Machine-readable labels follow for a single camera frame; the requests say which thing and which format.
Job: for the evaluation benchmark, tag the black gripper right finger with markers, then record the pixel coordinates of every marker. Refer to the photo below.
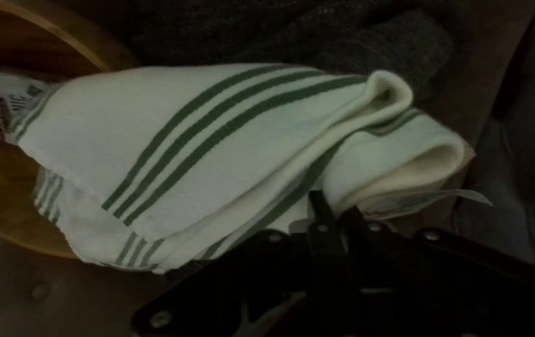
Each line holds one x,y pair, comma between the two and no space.
455,292

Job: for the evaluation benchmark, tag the white and green striped towel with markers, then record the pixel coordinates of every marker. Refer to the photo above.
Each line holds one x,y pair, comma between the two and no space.
217,155

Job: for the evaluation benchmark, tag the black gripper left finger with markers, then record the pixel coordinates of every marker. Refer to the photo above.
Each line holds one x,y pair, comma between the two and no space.
260,286

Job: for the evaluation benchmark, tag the dark grey knitted blanket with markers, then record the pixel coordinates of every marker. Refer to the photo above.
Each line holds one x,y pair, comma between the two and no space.
292,29

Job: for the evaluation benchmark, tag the grey tufted sofa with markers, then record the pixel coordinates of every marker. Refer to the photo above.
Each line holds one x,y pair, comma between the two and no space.
522,155

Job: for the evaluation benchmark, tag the round wooden bowl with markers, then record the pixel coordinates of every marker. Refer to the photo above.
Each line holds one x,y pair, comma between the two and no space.
17,37

